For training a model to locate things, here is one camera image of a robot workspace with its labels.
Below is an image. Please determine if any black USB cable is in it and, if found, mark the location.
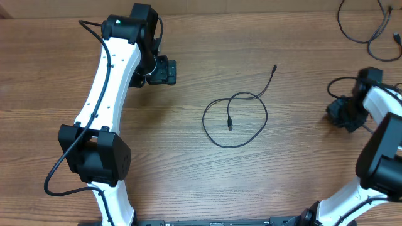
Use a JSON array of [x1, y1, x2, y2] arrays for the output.
[[202, 64, 278, 149]]

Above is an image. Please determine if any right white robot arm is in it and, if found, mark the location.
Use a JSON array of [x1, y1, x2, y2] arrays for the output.
[[282, 67, 401, 225]]

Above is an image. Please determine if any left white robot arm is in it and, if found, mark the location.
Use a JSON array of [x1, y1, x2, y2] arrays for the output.
[[58, 3, 177, 225]]

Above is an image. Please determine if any black cable at corner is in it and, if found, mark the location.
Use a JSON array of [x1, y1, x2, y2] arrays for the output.
[[337, 0, 402, 62]]

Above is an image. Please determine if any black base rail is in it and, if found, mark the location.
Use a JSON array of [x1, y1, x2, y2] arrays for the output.
[[135, 216, 302, 226]]

